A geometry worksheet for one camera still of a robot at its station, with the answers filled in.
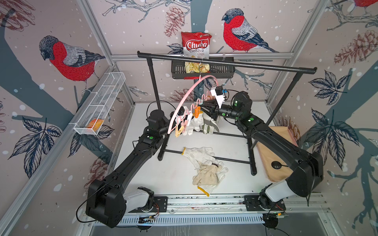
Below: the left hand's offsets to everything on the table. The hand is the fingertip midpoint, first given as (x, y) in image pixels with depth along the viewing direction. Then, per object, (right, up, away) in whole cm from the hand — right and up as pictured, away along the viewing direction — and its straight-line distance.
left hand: (194, 113), depth 71 cm
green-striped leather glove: (+9, -6, +12) cm, 16 cm away
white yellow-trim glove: (+7, -26, +17) cm, 32 cm away
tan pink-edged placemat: (+64, -13, +29) cm, 72 cm away
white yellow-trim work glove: (+1, -6, +6) cm, 8 cm away
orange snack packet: (-44, -5, -7) cm, 45 cm away
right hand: (+3, +4, -3) cm, 6 cm away
